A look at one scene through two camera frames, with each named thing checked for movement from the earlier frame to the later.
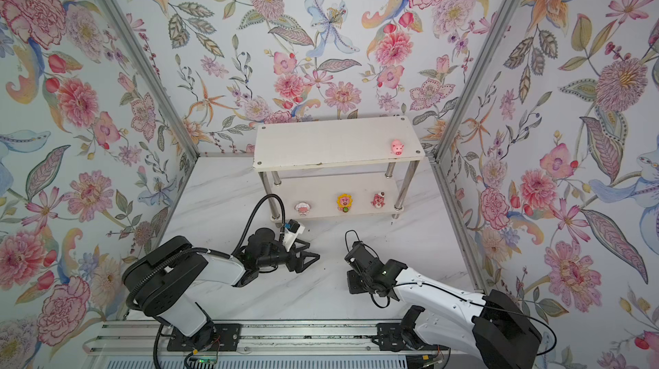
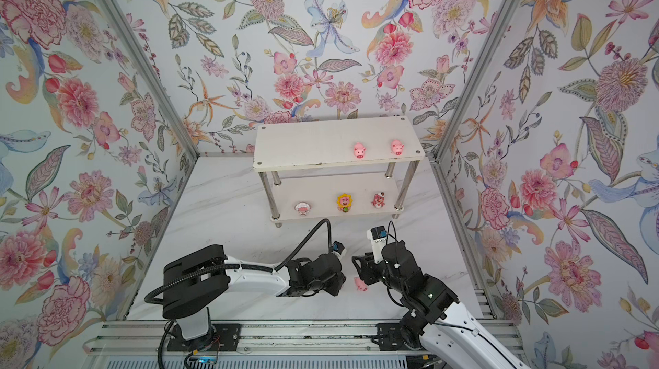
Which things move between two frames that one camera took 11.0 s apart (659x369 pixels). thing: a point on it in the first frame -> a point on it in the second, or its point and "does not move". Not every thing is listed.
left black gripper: x=298 y=264 -> x=340 y=280
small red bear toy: x=378 y=200 does not move
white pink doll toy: x=303 y=208 does not move
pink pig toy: x=396 y=147 does not move
